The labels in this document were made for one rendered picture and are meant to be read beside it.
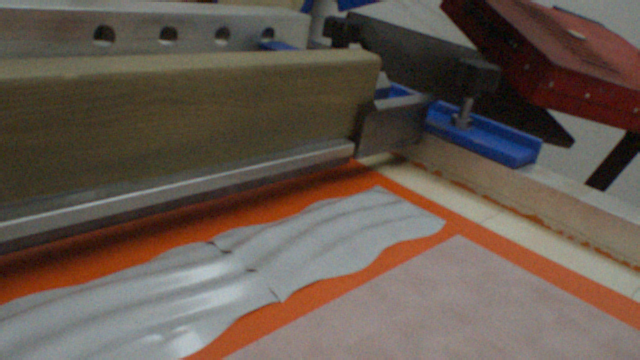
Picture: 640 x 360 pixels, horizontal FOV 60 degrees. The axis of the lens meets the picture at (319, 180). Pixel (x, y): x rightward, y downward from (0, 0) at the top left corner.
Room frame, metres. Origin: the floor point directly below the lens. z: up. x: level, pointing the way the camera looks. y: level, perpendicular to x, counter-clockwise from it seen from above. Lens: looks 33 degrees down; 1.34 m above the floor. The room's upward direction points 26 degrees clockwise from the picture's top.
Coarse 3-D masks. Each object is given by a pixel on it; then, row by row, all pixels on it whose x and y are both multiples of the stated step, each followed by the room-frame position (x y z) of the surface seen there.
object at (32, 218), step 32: (256, 160) 0.31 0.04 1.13; (288, 160) 0.32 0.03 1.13; (320, 160) 0.35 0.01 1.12; (96, 192) 0.21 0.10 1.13; (128, 192) 0.22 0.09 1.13; (160, 192) 0.24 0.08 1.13; (192, 192) 0.25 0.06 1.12; (0, 224) 0.17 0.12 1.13; (32, 224) 0.18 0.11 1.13; (64, 224) 0.19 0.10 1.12
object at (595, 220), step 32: (416, 160) 0.47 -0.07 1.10; (448, 160) 0.46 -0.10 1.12; (480, 160) 0.45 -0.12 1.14; (480, 192) 0.44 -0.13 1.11; (512, 192) 0.43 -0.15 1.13; (544, 192) 0.42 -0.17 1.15; (576, 192) 0.42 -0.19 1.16; (544, 224) 0.41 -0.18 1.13; (576, 224) 0.40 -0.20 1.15; (608, 224) 0.39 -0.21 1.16; (608, 256) 0.38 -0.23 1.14
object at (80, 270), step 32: (128, 224) 0.25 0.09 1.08; (160, 224) 0.26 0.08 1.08; (0, 256) 0.19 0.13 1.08; (32, 256) 0.19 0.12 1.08; (64, 256) 0.20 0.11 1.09; (96, 256) 0.21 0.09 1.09; (128, 256) 0.22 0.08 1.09; (0, 288) 0.16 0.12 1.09; (32, 288) 0.17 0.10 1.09; (256, 320) 0.20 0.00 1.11; (288, 320) 0.20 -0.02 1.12; (224, 352) 0.17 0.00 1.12; (256, 352) 0.17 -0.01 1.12; (288, 352) 0.18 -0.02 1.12; (320, 352) 0.19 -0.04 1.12
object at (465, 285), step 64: (256, 192) 0.33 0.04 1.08; (320, 192) 0.36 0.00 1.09; (384, 256) 0.29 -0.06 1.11; (448, 256) 0.32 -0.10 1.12; (512, 256) 0.34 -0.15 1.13; (320, 320) 0.21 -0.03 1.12; (384, 320) 0.23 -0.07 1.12; (448, 320) 0.24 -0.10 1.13; (512, 320) 0.26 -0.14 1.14; (576, 320) 0.28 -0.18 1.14
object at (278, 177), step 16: (336, 160) 0.40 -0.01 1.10; (272, 176) 0.34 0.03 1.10; (288, 176) 0.36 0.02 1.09; (208, 192) 0.29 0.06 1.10; (224, 192) 0.30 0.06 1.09; (240, 192) 0.32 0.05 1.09; (144, 208) 0.25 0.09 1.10; (160, 208) 0.26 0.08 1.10; (176, 208) 0.27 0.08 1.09; (80, 224) 0.22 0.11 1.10; (96, 224) 0.22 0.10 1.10; (112, 224) 0.23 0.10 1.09; (16, 240) 0.19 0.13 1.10; (32, 240) 0.19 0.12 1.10; (48, 240) 0.20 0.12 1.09
